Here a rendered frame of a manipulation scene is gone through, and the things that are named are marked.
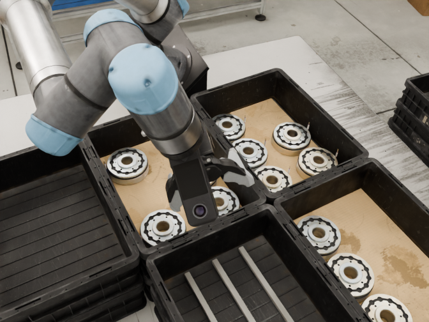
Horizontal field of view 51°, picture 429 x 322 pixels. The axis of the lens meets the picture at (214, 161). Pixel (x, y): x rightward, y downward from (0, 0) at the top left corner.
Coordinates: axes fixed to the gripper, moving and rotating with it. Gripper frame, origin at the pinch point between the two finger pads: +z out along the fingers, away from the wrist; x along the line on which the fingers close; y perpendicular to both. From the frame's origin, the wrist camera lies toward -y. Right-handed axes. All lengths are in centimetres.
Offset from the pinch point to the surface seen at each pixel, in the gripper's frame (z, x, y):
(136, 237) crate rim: 8.6, 18.6, 2.4
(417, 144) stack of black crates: 107, -75, 47
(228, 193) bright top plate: 24.6, -0.4, 13.2
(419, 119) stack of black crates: 98, -78, 53
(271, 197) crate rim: 19.1, -9.7, 5.9
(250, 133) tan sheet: 34.5, -10.3, 33.6
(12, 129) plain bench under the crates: 28, 60, 62
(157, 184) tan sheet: 23.3, 16.1, 21.6
